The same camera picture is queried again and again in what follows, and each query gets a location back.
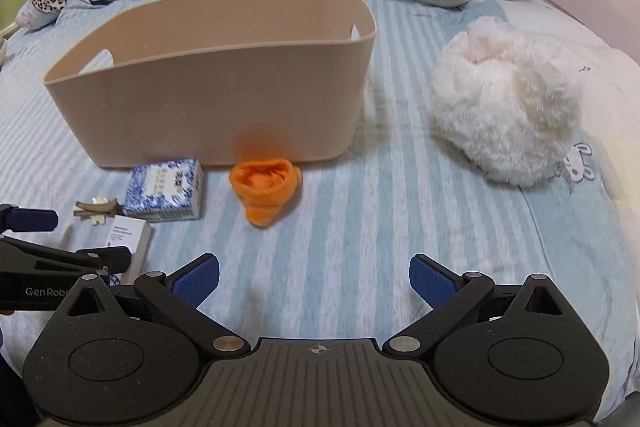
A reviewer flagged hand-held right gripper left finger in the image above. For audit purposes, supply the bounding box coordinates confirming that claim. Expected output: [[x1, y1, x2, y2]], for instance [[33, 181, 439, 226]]
[[60, 255, 252, 354]]

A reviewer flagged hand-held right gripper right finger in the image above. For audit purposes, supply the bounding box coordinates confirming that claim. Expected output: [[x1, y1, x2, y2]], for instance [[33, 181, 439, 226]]
[[382, 255, 572, 354]]

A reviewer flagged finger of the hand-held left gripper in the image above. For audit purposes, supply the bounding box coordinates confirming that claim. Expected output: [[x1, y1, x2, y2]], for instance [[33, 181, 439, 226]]
[[0, 240, 132, 276], [0, 203, 59, 234]]

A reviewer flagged beige flower hair clip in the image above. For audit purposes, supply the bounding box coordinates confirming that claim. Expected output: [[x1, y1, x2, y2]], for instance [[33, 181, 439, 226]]
[[73, 196, 125, 226]]

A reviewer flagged white box pink label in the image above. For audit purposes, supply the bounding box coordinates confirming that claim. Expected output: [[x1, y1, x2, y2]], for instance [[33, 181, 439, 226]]
[[76, 213, 156, 284]]

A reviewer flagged blue striped bedsheet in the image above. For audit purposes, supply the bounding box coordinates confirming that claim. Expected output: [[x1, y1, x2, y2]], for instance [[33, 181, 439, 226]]
[[0, 0, 640, 408]]

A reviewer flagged blue white patterned box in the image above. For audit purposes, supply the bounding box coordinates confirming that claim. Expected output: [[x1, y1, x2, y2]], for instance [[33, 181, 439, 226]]
[[122, 158, 204, 223]]

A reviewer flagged orange sock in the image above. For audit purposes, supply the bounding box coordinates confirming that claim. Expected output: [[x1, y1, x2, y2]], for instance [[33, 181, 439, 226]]
[[229, 159, 304, 229]]

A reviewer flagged beige plastic storage bin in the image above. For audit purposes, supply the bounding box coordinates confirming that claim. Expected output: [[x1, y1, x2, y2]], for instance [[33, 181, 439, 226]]
[[43, 0, 377, 170]]

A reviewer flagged white fluffy plush toy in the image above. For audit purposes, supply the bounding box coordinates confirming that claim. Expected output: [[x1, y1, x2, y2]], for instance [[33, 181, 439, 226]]
[[429, 16, 585, 188]]

